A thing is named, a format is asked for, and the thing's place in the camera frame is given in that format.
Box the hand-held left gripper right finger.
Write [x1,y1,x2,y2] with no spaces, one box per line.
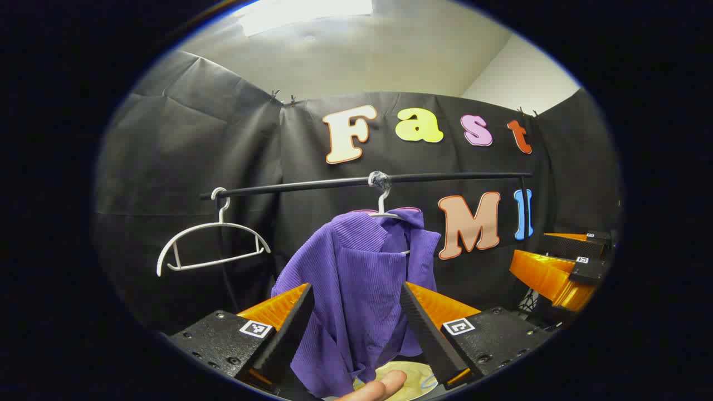
[399,281,556,390]

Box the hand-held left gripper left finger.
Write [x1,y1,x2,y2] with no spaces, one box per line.
[166,283,316,390]

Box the cream laundry hamper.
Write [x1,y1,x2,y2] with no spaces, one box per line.
[354,361,438,401]

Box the purple ribbed shirt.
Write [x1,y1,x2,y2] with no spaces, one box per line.
[271,207,442,398]

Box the white clothes hanger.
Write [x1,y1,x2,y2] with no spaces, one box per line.
[368,187,412,256]
[157,187,271,277]

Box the black clothes rack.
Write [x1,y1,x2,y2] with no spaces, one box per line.
[199,172,534,241]

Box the black tripod stand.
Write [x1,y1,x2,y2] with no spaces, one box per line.
[517,287,545,319]

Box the black backdrop cloth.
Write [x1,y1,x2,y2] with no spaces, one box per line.
[94,50,622,335]

